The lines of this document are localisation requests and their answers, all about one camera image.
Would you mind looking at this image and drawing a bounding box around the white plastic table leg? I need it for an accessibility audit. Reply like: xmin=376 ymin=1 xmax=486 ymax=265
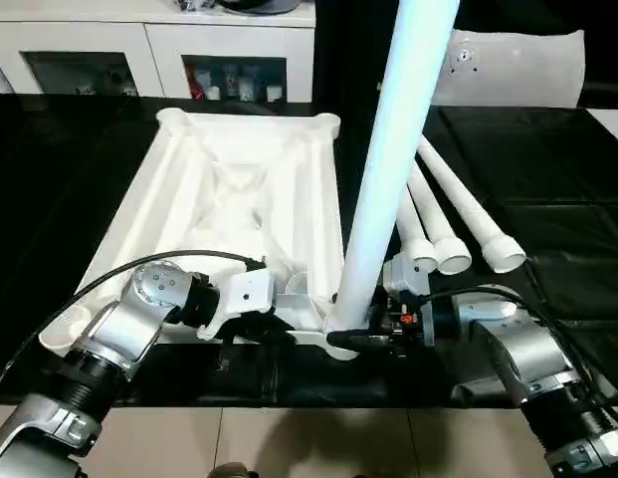
xmin=395 ymin=188 xmax=438 ymax=276
xmin=406 ymin=166 xmax=473 ymax=276
xmin=416 ymin=136 xmax=527 ymax=275
xmin=323 ymin=0 xmax=460 ymax=346

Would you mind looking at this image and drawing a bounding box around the white plastic table top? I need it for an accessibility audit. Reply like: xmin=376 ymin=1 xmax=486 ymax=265
xmin=38 ymin=108 xmax=362 ymax=362

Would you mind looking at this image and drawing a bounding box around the black robot foot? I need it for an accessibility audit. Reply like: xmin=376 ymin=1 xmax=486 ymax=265
xmin=212 ymin=461 xmax=255 ymax=478

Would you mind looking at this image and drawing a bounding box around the black work mat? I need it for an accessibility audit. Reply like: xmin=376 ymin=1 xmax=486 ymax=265
xmin=0 ymin=93 xmax=618 ymax=410

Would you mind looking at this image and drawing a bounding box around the red packet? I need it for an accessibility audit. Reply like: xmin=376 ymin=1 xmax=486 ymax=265
xmin=187 ymin=64 xmax=204 ymax=100

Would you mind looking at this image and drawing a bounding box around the black cabinet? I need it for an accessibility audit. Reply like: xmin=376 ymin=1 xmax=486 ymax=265
xmin=312 ymin=0 xmax=457 ymax=106

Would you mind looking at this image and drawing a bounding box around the white chair back panel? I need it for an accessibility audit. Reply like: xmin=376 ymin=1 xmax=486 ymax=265
xmin=430 ymin=28 xmax=586 ymax=109

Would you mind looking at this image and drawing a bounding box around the white sheet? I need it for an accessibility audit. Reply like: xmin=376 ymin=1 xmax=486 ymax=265
xmin=584 ymin=107 xmax=618 ymax=146

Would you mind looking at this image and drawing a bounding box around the white cabinet with glass doors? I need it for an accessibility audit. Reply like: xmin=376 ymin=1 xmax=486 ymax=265
xmin=0 ymin=8 xmax=317 ymax=104

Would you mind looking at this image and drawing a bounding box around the grey and black helmet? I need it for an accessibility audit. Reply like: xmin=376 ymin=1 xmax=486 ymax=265
xmin=216 ymin=0 xmax=301 ymax=15

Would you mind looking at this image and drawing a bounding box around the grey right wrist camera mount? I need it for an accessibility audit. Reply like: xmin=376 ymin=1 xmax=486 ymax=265
xmin=382 ymin=252 xmax=437 ymax=350

